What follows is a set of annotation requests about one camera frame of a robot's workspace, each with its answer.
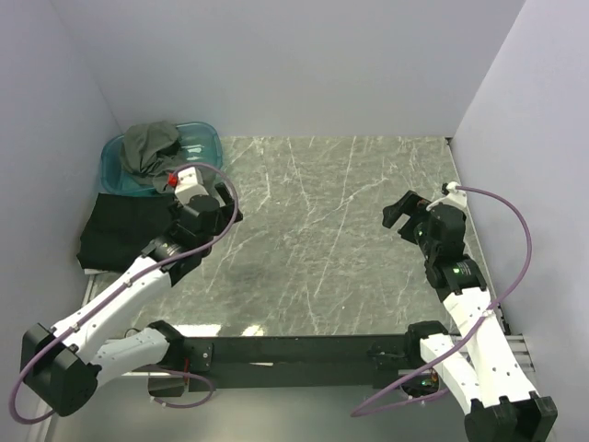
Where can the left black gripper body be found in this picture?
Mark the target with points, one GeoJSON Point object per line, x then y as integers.
{"type": "Point", "coordinates": [225, 211]}

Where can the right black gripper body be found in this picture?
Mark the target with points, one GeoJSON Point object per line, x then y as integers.
{"type": "Point", "coordinates": [415, 229]}

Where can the grey t-shirt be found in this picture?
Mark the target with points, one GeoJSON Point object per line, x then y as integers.
{"type": "Point", "coordinates": [150, 152]}

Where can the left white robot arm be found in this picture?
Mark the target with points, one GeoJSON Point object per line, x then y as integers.
{"type": "Point", "coordinates": [64, 365]}

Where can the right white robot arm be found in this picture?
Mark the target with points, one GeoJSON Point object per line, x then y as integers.
{"type": "Point", "coordinates": [498, 400]}

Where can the teal plastic bin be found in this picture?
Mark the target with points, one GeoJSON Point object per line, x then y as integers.
{"type": "Point", "coordinates": [199, 142]}

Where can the folded black t-shirt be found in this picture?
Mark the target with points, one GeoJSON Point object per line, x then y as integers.
{"type": "Point", "coordinates": [119, 227]}

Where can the black base beam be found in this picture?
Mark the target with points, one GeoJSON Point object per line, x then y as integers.
{"type": "Point", "coordinates": [291, 362]}

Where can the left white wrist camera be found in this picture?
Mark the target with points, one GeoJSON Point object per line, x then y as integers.
{"type": "Point", "coordinates": [188, 182]}

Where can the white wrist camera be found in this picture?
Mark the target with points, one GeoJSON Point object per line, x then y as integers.
{"type": "Point", "coordinates": [452, 196]}
{"type": "Point", "coordinates": [188, 182]}

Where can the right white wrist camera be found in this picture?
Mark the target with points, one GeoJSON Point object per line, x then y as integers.
{"type": "Point", "coordinates": [452, 196]}

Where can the aluminium frame rail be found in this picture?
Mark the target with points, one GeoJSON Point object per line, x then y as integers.
{"type": "Point", "coordinates": [517, 345]}

